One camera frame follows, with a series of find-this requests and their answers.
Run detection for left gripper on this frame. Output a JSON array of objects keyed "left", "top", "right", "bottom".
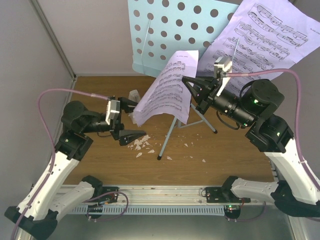
[{"left": 82, "top": 96, "right": 147, "bottom": 145}]

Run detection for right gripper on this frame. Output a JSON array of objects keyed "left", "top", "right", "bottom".
[{"left": 182, "top": 75, "right": 255, "bottom": 128}]

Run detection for white metronome body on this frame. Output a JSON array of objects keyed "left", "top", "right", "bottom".
[{"left": 128, "top": 89, "right": 141, "bottom": 124}]

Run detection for sheet music paper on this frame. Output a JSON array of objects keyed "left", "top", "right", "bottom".
[
  {"left": 196, "top": 0, "right": 320, "bottom": 96},
  {"left": 133, "top": 50, "right": 199, "bottom": 127}
]

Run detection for light blue music stand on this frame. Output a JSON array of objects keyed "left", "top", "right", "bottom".
[{"left": 127, "top": 0, "right": 240, "bottom": 161}]

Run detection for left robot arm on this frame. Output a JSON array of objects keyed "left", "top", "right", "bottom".
[{"left": 4, "top": 97, "right": 146, "bottom": 240}]

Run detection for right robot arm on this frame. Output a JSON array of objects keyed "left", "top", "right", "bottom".
[{"left": 182, "top": 76, "right": 320, "bottom": 219}]

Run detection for white debris pile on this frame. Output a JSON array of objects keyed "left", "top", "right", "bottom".
[{"left": 127, "top": 135, "right": 151, "bottom": 151}]

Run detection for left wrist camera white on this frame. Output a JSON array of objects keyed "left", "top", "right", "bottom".
[{"left": 105, "top": 99, "right": 121, "bottom": 126}]

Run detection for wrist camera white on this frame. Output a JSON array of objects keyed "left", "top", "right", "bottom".
[
  {"left": 213, "top": 56, "right": 233, "bottom": 97},
  {"left": 105, "top": 99, "right": 121, "bottom": 126}
]

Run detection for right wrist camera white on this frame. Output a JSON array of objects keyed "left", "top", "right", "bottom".
[{"left": 213, "top": 56, "right": 233, "bottom": 97}]

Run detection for aluminium front rail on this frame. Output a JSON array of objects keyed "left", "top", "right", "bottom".
[{"left": 27, "top": 184, "right": 300, "bottom": 206}]

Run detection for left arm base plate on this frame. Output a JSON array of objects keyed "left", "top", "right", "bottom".
[{"left": 98, "top": 186, "right": 119, "bottom": 205}]

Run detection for slotted cable duct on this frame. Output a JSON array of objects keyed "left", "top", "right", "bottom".
[{"left": 67, "top": 205, "right": 227, "bottom": 216}]

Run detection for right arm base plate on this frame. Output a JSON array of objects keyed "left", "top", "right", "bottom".
[{"left": 204, "top": 187, "right": 251, "bottom": 204}]

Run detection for left aluminium frame post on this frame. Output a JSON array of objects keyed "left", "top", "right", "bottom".
[{"left": 29, "top": 0, "right": 77, "bottom": 81}]

